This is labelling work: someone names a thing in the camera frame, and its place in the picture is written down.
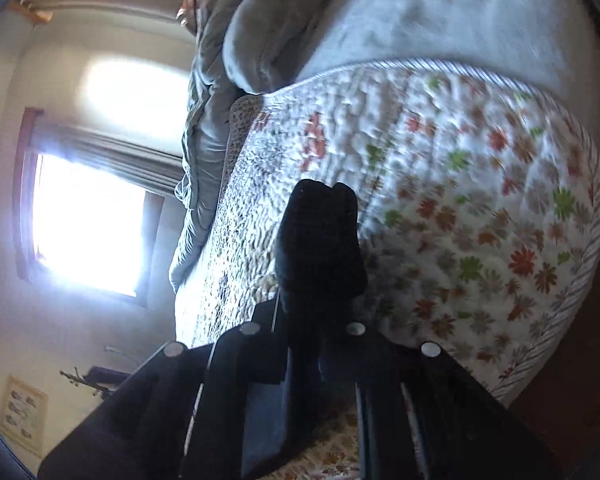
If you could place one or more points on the floral quilted bedspread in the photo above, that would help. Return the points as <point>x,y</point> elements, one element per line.
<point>455,185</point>

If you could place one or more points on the light blue bed sheet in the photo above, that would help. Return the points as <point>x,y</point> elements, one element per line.
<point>455,15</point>

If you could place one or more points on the grey fleece blanket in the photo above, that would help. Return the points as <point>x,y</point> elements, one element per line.
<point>205,110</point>

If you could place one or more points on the black pants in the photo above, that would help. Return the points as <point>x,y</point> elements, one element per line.
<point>320,250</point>

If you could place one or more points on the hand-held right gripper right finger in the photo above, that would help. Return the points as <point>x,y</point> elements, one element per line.
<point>380,400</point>

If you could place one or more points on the dark stand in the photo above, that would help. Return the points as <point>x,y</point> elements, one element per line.
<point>100,377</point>

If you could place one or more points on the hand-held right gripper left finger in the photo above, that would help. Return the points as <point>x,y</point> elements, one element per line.
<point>265,420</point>

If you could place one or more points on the wood framed window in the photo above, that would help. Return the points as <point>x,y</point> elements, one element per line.
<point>85,220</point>

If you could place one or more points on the grey curtain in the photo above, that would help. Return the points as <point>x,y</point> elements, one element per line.
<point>115,152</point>

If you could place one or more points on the framed wall picture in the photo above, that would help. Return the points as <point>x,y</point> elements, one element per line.
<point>24,415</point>

